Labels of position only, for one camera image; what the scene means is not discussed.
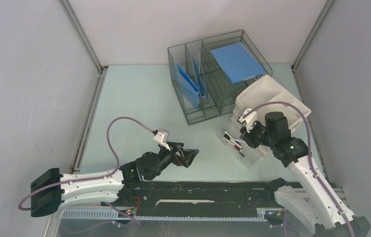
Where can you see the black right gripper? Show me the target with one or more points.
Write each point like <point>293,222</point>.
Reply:
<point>248,135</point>

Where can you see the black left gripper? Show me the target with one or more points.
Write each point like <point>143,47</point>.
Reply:
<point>185,158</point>

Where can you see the red cap marker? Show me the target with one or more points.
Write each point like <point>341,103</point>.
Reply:
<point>235,145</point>

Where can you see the black cap whiteboard marker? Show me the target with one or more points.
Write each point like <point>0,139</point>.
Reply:
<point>228,137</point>

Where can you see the blue folder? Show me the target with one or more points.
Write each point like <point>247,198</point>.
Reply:
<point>188,87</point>
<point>237,63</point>
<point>201,82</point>

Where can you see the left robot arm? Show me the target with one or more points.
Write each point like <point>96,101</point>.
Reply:
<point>53,190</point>

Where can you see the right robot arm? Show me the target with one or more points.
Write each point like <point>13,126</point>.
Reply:
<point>325,214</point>

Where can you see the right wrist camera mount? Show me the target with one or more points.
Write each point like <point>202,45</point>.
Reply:
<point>248,117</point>

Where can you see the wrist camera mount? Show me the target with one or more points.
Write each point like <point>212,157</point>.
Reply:
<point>248,117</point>
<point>161,137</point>

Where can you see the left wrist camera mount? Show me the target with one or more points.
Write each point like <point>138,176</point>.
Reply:
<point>161,137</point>

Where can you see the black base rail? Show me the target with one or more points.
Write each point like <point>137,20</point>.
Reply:
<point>201,199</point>

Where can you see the green wire mesh organizer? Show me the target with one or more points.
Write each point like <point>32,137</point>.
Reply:
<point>221,94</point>

